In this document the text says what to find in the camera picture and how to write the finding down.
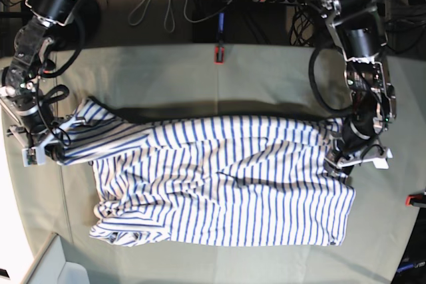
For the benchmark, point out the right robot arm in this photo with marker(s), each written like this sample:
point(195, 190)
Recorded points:
point(21, 95)

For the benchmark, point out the red clamp at right edge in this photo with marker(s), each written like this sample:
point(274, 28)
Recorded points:
point(416, 200)

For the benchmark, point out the blue white striped t-shirt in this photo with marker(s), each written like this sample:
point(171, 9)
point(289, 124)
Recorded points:
point(230, 181)

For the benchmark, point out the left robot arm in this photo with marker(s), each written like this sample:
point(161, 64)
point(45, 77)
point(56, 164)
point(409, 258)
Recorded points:
point(357, 32)

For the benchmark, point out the white bin at corner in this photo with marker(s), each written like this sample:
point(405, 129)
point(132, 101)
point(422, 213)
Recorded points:
point(51, 266)

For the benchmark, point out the red clamp at table centre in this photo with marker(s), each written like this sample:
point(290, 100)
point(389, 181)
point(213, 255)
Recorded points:
point(219, 55)

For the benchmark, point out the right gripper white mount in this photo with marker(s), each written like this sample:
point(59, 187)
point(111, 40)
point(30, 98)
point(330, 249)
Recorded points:
point(36, 148)

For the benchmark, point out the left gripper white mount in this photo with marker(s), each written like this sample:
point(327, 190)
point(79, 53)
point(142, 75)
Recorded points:
point(356, 144)

